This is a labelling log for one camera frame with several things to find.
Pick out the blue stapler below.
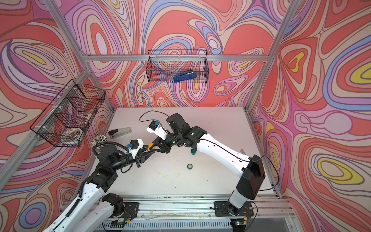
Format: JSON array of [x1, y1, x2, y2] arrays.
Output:
[[173, 70, 197, 83]]

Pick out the back black wire basket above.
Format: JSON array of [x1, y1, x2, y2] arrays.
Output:
[[146, 49, 209, 84]]

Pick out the grey stapler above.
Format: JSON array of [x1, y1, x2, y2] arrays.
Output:
[[108, 127, 131, 138]]

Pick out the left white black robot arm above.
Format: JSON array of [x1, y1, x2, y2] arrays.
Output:
[[45, 142, 154, 232]]

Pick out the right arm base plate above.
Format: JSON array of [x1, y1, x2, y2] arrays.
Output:
[[210, 201, 254, 218]]

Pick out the left black wire basket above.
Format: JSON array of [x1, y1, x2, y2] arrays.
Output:
[[30, 80, 106, 148]]

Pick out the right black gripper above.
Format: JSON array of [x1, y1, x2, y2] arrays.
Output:
[[149, 130, 182, 154]]

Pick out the black wire basket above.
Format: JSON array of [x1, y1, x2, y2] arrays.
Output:
[[30, 80, 106, 148], [146, 49, 209, 84]]

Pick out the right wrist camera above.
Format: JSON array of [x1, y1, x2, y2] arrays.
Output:
[[146, 120, 168, 140]]

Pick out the cup of pencils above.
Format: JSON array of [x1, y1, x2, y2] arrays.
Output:
[[90, 135, 107, 147]]

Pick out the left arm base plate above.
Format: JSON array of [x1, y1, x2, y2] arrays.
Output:
[[110, 202, 140, 219]]

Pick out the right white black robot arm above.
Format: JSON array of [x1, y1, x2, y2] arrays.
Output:
[[147, 113, 265, 211]]

